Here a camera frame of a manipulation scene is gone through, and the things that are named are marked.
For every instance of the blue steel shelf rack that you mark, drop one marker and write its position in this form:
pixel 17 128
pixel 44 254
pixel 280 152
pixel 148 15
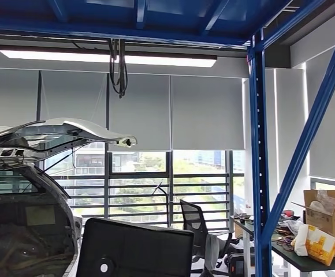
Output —
pixel 258 153

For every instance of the printed cardboard box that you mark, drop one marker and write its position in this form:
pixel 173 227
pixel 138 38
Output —
pixel 323 225

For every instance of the white yellow plastic bag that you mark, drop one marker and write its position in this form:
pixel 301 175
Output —
pixel 317 244

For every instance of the black equipment case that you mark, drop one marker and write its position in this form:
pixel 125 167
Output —
pixel 237 265

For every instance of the long ceiling light bar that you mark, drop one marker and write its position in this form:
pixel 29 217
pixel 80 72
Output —
pixel 54 55

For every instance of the dark-top desk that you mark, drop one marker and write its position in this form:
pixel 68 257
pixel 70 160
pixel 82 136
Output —
pixel 294 260

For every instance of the white car with open tailgate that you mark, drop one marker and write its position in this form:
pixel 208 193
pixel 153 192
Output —
pixel 26 244

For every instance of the dark metal window railing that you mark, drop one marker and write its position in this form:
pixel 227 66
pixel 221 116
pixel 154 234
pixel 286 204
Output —
pixel 138 194

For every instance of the grey cloth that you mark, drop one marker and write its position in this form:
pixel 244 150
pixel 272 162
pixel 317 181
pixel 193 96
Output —
pixel 212 252

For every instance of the black panel part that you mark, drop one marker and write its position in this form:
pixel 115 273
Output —
pixel 141 252

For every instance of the black mesh office chair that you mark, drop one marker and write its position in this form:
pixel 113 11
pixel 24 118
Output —
pixel 192 221

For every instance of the black floor lamp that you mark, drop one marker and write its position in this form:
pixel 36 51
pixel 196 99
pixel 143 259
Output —
pixel 167 206

